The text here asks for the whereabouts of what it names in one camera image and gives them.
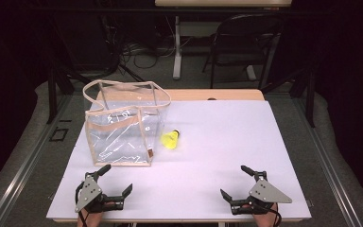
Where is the clear bag with beige trim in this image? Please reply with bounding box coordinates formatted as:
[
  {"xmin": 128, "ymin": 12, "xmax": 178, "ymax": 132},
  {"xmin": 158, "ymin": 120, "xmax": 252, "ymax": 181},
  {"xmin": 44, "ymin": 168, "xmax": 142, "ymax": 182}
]
[{"xmin": 82, "ymin": 79, "xmax": 172, "ymax": 167}]

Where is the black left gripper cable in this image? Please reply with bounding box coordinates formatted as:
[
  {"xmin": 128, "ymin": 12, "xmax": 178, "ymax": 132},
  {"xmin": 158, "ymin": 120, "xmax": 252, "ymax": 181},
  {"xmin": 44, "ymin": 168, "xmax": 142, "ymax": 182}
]
[{"xmin": 75, "ymin": 183, "xmax": 89, "ymax": 227}]

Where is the white table mat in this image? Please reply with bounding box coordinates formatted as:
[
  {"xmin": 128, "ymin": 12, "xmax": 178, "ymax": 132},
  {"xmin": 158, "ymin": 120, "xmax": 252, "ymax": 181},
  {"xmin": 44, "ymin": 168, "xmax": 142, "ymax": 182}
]
[{"xmin": 46, "ymin": 99, "xmax": 312, "ymax": 221}]

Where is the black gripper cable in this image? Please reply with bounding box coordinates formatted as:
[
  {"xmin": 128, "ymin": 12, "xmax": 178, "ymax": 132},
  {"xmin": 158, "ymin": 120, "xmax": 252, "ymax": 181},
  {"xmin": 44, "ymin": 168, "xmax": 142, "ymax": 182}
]
[
  {"xmin": 75, "ymin": 183, "xmax": 89, "ymax": 227},
  {"xmin": 249, "ymin": 198, "xmax": 283, "ymax": 227}
]

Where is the bundle of floor cables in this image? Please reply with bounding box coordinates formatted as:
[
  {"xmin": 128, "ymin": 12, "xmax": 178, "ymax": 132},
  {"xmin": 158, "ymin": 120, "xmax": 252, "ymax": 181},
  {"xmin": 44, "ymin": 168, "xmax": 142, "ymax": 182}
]
[{"xmin": 100, "ymin": 12, "xmax": 194, "ymax": 79}]

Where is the wooden table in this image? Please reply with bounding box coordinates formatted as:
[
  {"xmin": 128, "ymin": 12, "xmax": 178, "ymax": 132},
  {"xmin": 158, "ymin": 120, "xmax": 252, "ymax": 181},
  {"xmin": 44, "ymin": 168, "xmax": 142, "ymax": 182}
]
[{"xmin": 53, "ymin": 89, "xmax": 312, "ymax": 224}]

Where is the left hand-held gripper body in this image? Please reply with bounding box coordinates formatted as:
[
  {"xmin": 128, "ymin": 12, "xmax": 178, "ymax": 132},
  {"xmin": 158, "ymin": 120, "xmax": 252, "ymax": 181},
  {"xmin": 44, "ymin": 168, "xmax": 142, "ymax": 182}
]
[{"xmin": 74, "ymin": 172, "xmax": 126, "ymax": 214}]

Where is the black metal stand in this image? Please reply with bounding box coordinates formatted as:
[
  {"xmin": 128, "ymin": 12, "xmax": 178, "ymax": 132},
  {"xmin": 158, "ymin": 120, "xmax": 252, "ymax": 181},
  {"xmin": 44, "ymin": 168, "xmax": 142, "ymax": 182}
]
[
  {"xmin": 260, "ymin": 62, "xmax": 319, "ymax": 129},
  {"xmin": 43, "ymin": 18, "xmax": 93, "ymax": 125}
]

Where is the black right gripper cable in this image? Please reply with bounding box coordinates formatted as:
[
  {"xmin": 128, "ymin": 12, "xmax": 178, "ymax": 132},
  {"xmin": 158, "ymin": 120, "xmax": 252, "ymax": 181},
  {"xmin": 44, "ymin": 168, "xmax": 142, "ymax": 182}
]
[{"xmin": 249, "ymin": 198, "xmax": 283, "ymax": 227}]

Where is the metal floor rail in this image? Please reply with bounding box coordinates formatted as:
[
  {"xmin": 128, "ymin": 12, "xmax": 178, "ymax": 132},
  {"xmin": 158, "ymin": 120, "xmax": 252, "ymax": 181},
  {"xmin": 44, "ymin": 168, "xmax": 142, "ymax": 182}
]
[
  {"xmin": 0, "ymin": 94, "xmax": 74, "ymax": 227},
  {"xmin": 292, "ymin": 94, "xmax": 363, "ymax": 227}
]

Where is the person's left hand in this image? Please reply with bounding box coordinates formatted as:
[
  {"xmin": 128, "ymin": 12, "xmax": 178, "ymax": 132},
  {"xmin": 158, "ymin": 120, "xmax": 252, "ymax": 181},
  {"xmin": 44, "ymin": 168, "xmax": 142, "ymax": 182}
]
[{"xmin": 77, "ymin": 211, "xmax": 108, "ymax": 227}]

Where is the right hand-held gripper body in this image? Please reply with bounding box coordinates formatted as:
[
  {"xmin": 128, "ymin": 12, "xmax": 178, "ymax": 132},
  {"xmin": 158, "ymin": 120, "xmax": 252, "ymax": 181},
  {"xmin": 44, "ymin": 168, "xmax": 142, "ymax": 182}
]
[{"xmin": 230, "ymin": 171, "xmax": 293, "ymax": 216}]

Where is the white desk with metal legs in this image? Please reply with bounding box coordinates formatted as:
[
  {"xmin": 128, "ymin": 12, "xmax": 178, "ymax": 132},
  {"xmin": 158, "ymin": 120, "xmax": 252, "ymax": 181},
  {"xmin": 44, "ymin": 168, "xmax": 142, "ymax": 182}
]
[{"xmin": 154, "ymin": 0, "xmax": 292, "ymax": 80}]

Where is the person's right hand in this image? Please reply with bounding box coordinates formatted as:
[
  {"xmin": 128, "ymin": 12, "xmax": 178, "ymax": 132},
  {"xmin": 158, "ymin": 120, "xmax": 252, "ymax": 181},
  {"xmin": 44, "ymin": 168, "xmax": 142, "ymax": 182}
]
[{"xmin": 253, "ymin": 202, "xmax": 279, "ymax": 227}]

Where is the black folding chair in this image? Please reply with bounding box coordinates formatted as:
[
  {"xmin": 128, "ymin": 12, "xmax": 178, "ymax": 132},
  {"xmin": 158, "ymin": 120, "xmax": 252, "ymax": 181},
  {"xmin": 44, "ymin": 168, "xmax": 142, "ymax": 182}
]
[{"xmin": 202, "ymin": 13, "xmax": 285, "ymax": 91}]

